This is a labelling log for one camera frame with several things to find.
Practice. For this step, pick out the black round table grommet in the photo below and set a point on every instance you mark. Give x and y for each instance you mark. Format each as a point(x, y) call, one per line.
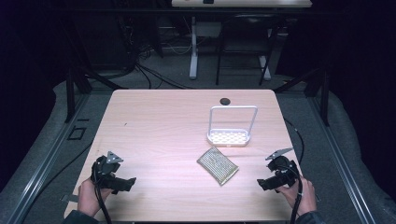
point(224, 101)

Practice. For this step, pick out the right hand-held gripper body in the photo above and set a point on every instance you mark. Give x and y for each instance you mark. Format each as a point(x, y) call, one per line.
point(283, 169)

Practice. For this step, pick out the person's left hand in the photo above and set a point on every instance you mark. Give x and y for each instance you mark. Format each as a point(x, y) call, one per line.
point(87, 199)

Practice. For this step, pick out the green patterned sponge pad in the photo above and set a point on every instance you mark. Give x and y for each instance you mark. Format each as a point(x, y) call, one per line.
point(217, 165)

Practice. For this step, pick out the white background desk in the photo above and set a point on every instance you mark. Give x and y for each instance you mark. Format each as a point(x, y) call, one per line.
point(193, 46)

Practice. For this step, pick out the black metal stand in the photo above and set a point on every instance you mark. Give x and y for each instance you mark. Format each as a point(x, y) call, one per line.
point(324, 93)
point(71, 93)

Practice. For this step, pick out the person's right hand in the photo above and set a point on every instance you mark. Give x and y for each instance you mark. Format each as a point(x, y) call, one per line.
point(303, 197)

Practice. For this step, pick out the black chair frame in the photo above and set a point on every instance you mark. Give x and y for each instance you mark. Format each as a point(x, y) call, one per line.
point(246, 31)

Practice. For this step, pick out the aluminium floor rail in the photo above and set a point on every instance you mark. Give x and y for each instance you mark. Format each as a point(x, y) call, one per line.
point(46, 161)
point(342, 161)

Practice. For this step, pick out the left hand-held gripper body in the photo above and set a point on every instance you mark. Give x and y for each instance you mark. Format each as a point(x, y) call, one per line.
point(104, 169)

